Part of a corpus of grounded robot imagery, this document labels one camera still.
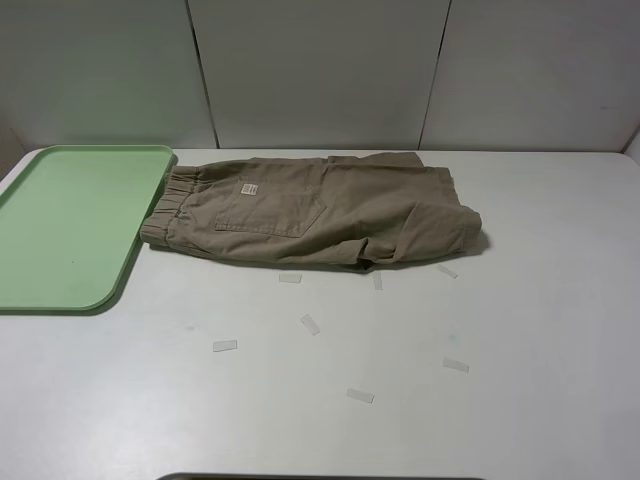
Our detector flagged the clear tape piece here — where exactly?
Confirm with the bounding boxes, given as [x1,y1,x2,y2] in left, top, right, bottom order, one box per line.
[300,314,320,336]
[279,273,302,284]
[436,264,458,279]
[372,271,383,291]
[346,388,375,404]
[212,340,238,353]
[442,358,470,374]

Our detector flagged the khaki shorts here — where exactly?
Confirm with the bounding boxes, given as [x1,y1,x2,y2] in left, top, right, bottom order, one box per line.
[140,152,482,270]

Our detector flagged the green plastic tray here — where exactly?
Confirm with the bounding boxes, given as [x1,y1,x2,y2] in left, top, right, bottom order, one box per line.
[1,146,174,312]

